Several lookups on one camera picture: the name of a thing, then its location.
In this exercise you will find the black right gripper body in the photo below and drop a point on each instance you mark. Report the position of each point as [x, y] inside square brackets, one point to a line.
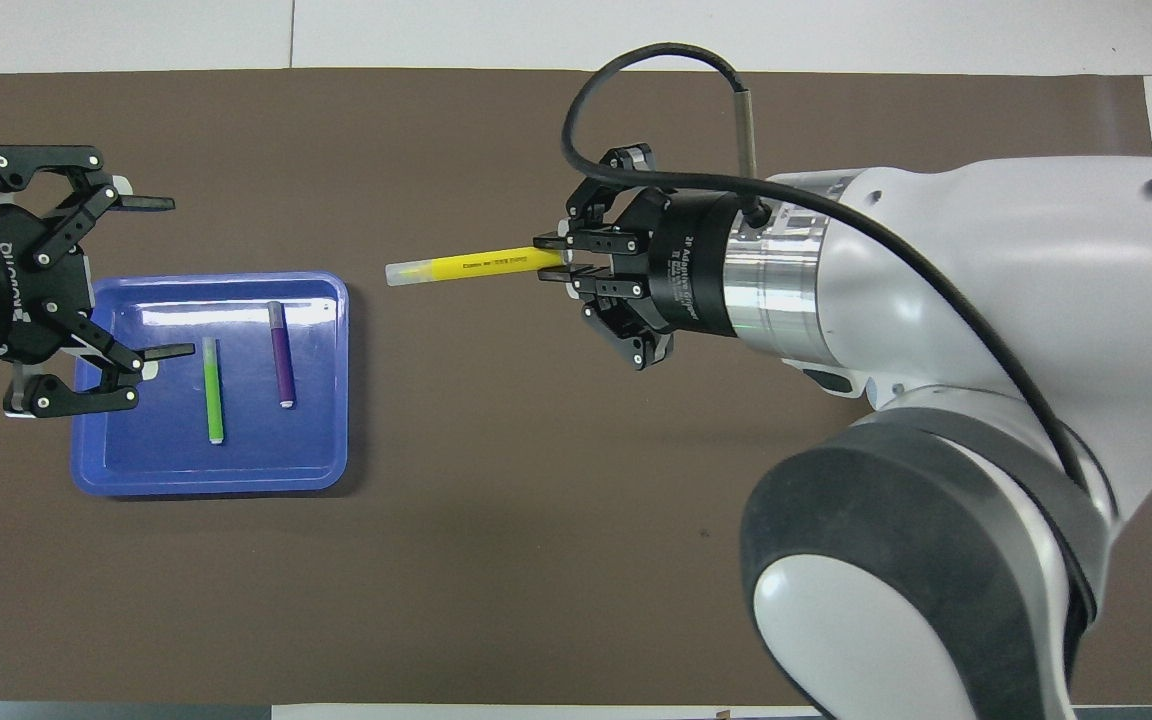
[686, 260]

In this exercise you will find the green marker pen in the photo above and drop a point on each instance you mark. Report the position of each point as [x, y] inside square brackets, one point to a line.
[213, 395]

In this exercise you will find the yellow marker pen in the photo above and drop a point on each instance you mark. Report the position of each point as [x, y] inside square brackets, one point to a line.
[476, 266]

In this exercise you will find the purple marker pen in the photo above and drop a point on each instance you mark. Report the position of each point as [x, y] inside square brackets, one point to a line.
[282, 360]

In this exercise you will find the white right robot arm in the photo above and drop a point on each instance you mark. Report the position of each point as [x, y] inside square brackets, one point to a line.
[986, 300]

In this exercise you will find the blue plastic tray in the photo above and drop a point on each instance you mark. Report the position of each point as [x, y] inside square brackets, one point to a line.
[156, 450]

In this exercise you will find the brown table mat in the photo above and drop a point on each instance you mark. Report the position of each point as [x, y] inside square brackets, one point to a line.
[486, 550]

